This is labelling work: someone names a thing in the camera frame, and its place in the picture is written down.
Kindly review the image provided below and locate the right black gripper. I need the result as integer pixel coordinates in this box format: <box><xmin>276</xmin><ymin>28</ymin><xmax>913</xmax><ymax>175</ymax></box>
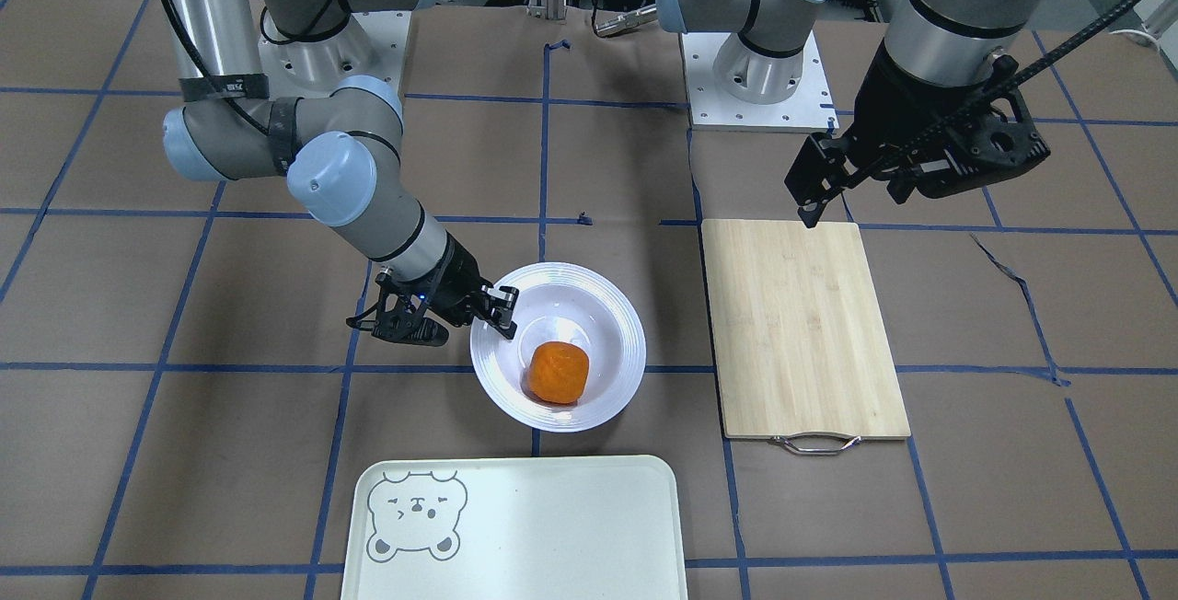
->
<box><xmin>375</xmin><ymin>237</ymin><xmax>518</xmax><ymax>339</ymax></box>

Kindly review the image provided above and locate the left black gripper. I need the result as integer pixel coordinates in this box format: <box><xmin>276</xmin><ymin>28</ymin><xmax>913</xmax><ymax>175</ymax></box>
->
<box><xmin>785</xmin><ymin>45</ymin><xmax>1048</xmax><ymax>228</ymax></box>

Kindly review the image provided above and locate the orange fruit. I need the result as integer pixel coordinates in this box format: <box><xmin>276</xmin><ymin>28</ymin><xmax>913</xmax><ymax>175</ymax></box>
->
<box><xmin>525</xmin><ymin>341</ymin><xmax>590</xmax><ymax>406</ymax></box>

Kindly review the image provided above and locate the white round plate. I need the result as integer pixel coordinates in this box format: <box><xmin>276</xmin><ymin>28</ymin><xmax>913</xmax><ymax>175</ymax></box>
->
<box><xmin>468</xmin><ymin>263</ymin><xmax>646</xmax><ymax>433</ymax></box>

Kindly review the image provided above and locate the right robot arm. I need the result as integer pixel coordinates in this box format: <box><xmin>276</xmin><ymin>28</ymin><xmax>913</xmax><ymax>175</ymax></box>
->
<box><xmin>160</xmin><ymin>0</ymin><xmax>519</xmax><ymax>347</ymax></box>

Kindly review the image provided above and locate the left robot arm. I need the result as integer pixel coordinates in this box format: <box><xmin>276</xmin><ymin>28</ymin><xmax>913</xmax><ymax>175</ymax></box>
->
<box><xmin>656</xmin><ymin>0</ymin><xmax>1141</xmax><ymax>228</ymax></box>

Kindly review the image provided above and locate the cream bear tray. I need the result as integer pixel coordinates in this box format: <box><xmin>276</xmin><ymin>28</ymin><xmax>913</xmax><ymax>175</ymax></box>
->
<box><xmin>340</xmin><ymin>455</ymin><xmax>688</xmax><ymax>599</ymax></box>

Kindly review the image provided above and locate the wooden cutting board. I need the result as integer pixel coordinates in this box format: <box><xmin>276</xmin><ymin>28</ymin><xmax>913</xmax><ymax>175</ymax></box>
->
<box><xmin>701</xmin><ymin>218</ymin><xmax>909</xmax><ymax>441</ymax></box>

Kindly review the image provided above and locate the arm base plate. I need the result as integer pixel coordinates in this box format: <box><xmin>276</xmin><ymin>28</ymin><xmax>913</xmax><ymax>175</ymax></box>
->
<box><xmin>680</xmin><ymin>31</ymin><xmax>838</xmax><ymax>133</ymax></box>
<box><xmin>239</xmin><ymin>9</ymin><xmax>412</xmax><ymax>134</ymax></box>

